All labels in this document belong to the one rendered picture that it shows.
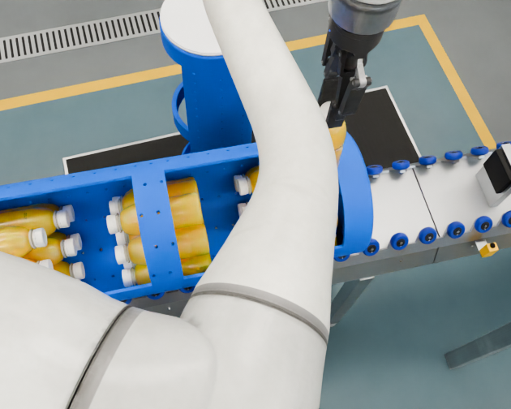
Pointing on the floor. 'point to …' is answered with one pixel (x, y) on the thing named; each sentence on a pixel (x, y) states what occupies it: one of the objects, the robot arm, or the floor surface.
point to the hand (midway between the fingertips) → (332, 103)
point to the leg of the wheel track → (346, 294)
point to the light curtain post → (490, 343)
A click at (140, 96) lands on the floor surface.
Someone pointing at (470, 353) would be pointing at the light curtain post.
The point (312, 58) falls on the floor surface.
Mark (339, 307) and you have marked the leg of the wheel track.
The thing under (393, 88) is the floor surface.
